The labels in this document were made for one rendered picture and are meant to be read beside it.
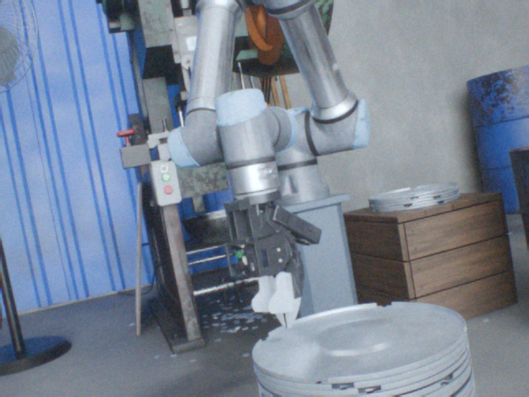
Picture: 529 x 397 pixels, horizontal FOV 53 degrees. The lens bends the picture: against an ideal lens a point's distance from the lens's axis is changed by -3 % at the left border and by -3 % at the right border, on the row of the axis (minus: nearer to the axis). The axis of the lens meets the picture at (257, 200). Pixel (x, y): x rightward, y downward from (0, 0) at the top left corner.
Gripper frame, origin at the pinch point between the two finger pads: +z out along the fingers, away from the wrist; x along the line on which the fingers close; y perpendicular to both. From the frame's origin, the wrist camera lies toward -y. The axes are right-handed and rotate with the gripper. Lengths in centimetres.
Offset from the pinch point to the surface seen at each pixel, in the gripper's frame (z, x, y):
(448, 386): 5.3, 27.9, 2.6
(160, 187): -24, -89, -36
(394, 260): 9, -32, -74
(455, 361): 3.2, 27.8, 0.3
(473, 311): 29, -18, -89
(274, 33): -79, -97, -109
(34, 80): -97, -239, -59
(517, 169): -12, 5, -80
